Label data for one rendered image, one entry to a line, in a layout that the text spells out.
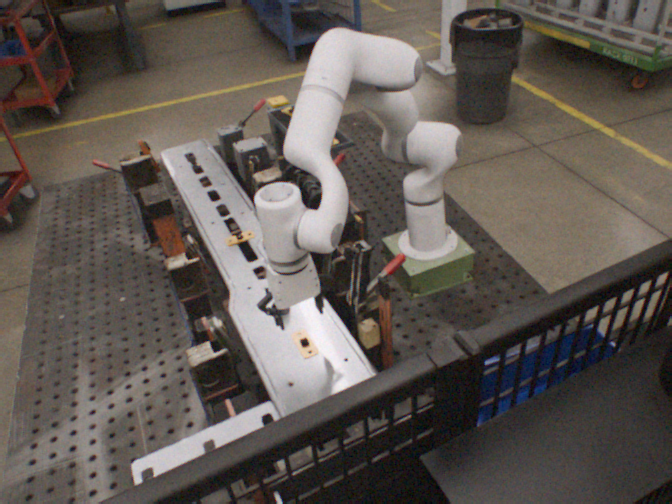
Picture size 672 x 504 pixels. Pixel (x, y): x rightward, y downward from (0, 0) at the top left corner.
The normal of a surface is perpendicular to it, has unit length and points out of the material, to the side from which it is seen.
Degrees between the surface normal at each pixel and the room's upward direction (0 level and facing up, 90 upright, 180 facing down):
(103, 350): 0
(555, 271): 0
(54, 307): 0
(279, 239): 92
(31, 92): 90
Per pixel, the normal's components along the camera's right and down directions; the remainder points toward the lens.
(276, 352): -0.09, -0.78
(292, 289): 0.42, 0.56
